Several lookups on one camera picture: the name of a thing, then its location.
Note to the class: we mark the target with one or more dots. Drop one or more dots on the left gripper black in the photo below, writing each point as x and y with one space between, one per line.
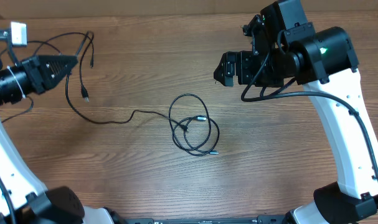
37 71

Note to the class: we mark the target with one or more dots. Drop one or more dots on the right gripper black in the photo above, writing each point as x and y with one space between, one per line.
225 68

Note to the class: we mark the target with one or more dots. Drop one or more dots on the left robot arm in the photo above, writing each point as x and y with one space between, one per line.
23 197

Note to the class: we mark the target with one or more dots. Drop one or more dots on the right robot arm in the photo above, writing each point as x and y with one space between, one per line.
286 49

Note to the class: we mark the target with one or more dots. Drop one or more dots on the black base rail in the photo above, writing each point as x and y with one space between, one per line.
207 220

